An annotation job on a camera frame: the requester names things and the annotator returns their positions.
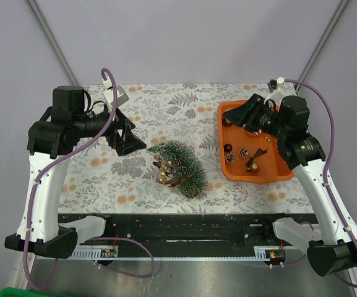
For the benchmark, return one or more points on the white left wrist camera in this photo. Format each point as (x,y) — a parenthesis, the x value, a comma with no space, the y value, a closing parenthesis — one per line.
(120,98)

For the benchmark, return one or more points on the brown ribbon bow ornament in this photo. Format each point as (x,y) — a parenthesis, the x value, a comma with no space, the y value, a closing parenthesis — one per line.
(258,153)

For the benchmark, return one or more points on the gold berry ribbon sprig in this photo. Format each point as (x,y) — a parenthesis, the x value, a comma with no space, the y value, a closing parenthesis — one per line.
(169,175)

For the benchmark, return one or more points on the white slotted cable duct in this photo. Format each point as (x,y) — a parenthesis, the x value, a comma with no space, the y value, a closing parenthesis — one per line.
(239,253)

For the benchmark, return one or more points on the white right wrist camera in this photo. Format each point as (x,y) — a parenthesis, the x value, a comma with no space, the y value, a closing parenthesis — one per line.
(277,92)

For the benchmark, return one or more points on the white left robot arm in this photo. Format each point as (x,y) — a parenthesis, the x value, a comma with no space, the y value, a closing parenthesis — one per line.
(51,144)

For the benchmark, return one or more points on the dark brown ball ornament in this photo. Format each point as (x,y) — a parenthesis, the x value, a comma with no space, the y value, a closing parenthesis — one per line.
(227,122)

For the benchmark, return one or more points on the small green christmas tree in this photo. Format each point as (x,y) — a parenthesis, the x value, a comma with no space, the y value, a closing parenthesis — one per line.
(186,162)

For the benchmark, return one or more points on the dark red small ball ornament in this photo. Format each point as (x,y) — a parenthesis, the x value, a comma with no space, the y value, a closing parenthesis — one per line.
(228,148)

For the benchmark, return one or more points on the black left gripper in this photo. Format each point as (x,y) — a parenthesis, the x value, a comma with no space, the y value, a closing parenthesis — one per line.
(130,142)

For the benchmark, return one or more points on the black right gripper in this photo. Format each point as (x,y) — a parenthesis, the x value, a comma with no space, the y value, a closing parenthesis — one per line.
(245,115)

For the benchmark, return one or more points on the frosted pine cone ornament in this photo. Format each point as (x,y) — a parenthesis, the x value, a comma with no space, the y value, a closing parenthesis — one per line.
(230,158)

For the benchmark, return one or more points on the orange plastic bin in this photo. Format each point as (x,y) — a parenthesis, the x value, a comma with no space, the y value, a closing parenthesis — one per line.
(272,168)

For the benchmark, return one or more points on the green plastic object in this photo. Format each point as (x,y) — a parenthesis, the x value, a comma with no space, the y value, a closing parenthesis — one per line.
(14,292)

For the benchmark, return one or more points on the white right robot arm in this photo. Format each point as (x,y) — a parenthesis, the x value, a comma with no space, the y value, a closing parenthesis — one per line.
(334,247)

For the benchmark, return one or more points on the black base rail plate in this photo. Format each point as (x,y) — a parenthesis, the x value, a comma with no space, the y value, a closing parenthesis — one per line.
(230,228)

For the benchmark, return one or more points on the floral patterned table mat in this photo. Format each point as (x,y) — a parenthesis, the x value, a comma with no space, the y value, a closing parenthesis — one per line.
(99,181)

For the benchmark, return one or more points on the small pine cone ornament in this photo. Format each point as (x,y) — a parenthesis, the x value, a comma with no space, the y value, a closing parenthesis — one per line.
(244,153)

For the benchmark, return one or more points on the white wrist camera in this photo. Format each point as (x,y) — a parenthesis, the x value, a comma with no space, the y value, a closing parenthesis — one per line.
(277,92)
(120,98)

